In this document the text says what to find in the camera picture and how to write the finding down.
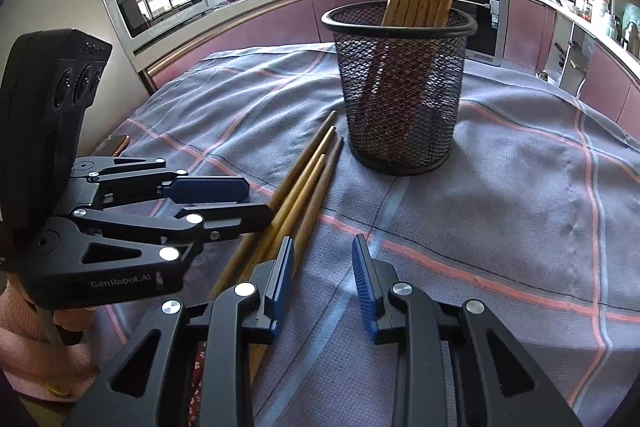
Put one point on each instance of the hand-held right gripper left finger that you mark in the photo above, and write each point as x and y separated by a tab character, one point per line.
280	292

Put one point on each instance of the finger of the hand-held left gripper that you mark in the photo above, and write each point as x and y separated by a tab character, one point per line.
210	189
235	219

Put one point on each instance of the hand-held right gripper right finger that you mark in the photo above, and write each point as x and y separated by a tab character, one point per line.
365	292

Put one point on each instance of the floral-tipped wooden chopstick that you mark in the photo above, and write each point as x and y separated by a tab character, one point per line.
305	179
305	157
320	192
300	197

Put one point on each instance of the black mesh utensil holder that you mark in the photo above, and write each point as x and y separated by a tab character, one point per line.
400	132

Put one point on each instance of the person's left forearm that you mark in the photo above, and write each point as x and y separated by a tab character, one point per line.
25	347

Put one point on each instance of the person's left hand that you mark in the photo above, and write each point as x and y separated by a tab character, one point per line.
80	318

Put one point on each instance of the grey checked tablecloth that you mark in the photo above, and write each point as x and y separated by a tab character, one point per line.
500	207

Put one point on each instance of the pink kitchen base cabinet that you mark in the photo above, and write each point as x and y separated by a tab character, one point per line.
525	32
280	22

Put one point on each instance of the white microwave oven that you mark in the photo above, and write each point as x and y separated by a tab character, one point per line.
165	2

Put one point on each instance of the black built-in oven stove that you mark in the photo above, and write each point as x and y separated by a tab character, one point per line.
482	22

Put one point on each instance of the mint green appliance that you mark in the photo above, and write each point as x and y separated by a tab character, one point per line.
632	21

